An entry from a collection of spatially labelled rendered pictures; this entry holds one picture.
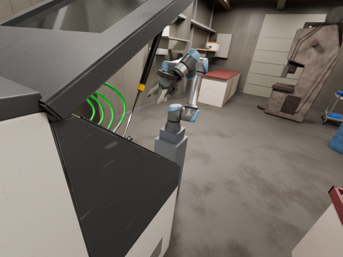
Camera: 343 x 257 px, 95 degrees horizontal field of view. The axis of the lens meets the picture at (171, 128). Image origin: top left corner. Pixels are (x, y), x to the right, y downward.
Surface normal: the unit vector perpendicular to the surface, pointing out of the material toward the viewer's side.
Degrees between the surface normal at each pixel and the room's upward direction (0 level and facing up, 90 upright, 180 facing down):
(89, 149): 90
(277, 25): 90
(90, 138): 90
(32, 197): 90
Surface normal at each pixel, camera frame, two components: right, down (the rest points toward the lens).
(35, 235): 0.86, 0.30
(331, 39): -0.65, 0.30
